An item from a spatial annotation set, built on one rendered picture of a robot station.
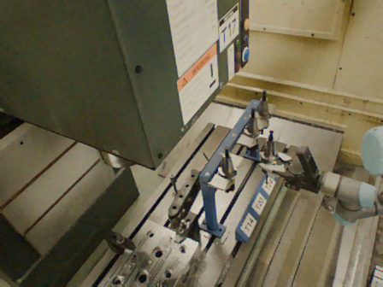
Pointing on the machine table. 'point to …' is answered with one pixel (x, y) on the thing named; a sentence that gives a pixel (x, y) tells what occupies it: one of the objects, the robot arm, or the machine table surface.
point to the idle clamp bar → (184, 195)
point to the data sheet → (191, 29)
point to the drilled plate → (182, 263)
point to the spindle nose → (113, 160)
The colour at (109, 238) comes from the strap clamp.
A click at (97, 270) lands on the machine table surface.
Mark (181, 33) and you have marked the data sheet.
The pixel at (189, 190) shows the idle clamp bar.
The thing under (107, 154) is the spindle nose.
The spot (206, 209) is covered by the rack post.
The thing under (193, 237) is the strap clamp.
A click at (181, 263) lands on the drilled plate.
